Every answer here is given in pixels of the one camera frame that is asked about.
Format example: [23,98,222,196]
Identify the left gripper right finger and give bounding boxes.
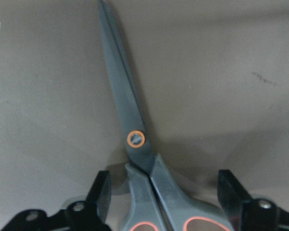
[217,169,289,231]

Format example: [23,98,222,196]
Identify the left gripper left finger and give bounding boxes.
[2,170,111,231]

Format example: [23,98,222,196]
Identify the grey orange scissors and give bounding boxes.
[98,0,232,231]

